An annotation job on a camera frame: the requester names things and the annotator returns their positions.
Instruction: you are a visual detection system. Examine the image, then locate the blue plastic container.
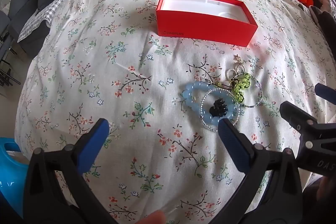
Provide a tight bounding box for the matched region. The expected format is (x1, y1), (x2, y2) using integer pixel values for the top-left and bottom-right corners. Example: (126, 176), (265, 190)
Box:
(0, 137), (30, 224)

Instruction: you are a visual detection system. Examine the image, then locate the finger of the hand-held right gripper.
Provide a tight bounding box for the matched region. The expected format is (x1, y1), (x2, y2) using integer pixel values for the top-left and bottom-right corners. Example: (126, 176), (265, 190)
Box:
(315, 83), (336, 105)
(280, 101), (336, 153)

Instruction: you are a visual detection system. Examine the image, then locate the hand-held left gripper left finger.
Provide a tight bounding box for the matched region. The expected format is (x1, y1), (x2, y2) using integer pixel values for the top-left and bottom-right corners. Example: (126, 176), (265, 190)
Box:
(24, 118), (118, 224)

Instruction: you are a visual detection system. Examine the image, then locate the silver bead bracelet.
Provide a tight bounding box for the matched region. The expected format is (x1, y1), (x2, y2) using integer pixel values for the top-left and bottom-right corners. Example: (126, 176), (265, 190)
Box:
(199, 89), (240, 132)

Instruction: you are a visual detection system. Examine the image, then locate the grey checked cloth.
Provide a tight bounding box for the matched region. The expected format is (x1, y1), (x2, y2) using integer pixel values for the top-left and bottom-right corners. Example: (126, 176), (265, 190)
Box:
(17, 0), (72, 43)

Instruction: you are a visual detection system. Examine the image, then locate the person's left hand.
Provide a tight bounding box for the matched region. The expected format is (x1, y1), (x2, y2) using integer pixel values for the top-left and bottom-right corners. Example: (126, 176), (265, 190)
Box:
(136, 210), (166, 224)

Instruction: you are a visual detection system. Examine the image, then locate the grey chair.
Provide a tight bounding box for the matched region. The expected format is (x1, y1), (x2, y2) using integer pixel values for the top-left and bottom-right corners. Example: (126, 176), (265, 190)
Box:
(0, 10), (12, 56)
(7, 0), (38, 52)

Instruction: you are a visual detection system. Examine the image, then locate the green bead bracelet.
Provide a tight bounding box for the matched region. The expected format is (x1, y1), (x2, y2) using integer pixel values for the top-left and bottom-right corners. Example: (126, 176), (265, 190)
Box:
(230, 73), (251, 104)

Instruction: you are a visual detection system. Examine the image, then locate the thin silver hoop bracelet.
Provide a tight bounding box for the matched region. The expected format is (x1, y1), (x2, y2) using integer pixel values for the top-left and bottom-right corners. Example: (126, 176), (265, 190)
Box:
(231, 73), (263, 109)

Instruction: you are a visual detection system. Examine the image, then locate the floral bedsheet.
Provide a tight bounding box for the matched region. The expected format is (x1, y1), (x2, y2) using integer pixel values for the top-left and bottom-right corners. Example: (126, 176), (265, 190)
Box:
(14, 0), (336, 224)

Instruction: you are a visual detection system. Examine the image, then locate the red cardboard box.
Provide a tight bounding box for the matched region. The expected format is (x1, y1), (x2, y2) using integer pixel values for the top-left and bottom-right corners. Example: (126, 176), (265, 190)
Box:
(156, 0), (258, 47)

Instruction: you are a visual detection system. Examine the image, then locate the black bead charm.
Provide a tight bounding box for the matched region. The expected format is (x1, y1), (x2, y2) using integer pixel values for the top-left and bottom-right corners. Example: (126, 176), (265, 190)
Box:
(209, 98), (227, 117)

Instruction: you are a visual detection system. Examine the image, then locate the blue bead bracelet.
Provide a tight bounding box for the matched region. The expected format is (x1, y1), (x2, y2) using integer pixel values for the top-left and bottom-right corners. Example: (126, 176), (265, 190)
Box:
(181, 81), (239, 127)

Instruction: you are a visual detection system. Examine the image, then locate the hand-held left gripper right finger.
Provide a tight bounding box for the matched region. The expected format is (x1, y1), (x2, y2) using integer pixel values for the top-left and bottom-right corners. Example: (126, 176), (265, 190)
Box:
(210, 118), (305, 224)

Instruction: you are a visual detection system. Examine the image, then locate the dark plush toy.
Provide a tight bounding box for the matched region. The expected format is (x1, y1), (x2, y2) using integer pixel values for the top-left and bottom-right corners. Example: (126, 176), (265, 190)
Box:
(309, 5), (336, 31)

